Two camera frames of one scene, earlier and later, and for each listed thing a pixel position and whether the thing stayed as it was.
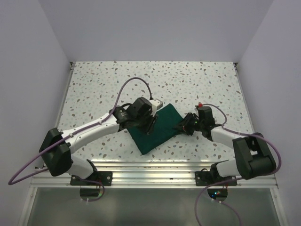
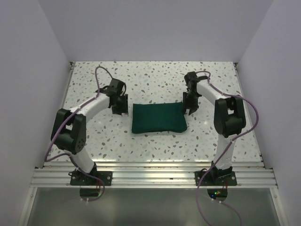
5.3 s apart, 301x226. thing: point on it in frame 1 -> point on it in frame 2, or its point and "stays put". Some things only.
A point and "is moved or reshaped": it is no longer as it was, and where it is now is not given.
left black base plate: [105, 177] stays put
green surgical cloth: [163, 130] is moved or reshaped
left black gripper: [150, 123] -> [123, 108]
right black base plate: [205, 178] stays put
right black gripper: [181, 126] -> [193, 107]
